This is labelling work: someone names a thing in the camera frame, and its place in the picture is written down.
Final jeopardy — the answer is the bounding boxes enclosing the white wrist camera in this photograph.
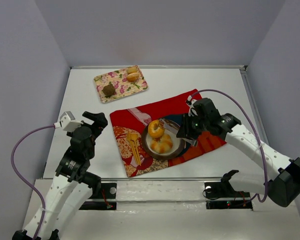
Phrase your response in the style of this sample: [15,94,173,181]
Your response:
[53,111,83,133]
[186,95,198,117]

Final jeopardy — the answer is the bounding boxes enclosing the flat tan bun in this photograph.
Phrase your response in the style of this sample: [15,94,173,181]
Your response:
[126,72,140,82]

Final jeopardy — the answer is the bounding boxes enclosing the metal tongs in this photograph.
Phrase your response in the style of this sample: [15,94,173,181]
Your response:
[159,118,198,147]

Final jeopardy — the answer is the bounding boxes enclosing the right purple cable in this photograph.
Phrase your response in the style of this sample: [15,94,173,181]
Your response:
[187,88,269,203]

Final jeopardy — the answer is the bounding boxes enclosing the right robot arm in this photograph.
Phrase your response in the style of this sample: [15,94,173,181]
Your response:
[176,96,300,208]

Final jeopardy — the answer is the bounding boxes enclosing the striped twisted bread roll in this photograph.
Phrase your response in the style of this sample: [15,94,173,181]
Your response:
[150,133,174,154]

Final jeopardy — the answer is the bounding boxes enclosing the purple cable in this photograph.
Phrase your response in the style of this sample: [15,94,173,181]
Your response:
[10,124,60,240]
[187,88,269,203]

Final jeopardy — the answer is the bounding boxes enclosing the pale round bun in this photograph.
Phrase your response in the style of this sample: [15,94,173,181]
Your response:
[126,65,139,74]

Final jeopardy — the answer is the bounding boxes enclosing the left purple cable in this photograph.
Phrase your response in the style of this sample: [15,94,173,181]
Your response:
[10,124,60,240]

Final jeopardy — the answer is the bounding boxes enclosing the orange ring bagel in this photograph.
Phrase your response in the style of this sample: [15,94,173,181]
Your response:
[147,119,165,139]

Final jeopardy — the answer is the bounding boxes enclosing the round metal plate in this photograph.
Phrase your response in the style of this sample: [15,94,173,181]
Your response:
[141,125,186,161]

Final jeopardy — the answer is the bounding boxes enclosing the floral serving tray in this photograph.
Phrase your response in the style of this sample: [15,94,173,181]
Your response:
[93,65,149,104]

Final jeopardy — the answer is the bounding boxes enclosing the red patterned cloth mat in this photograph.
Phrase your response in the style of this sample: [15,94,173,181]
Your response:
[110,89,226,177]

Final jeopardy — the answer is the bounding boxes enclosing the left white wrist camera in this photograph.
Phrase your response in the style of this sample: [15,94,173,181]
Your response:
[53,111,83,133]

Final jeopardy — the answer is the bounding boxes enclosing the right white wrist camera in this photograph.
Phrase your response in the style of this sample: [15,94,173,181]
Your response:
[186,95,198,117]

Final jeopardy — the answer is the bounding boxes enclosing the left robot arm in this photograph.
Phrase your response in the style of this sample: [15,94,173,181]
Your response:
[10,111,108,240]

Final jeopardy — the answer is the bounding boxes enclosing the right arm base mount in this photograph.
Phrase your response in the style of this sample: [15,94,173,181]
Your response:
[202,181,253,210]

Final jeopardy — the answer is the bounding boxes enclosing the brown chocolate bread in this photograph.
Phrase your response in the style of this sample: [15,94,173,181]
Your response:
[102,83,116,97]

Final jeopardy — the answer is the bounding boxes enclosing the yellow plastic fork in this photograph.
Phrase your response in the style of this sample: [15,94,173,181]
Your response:
[126,132,141,166]

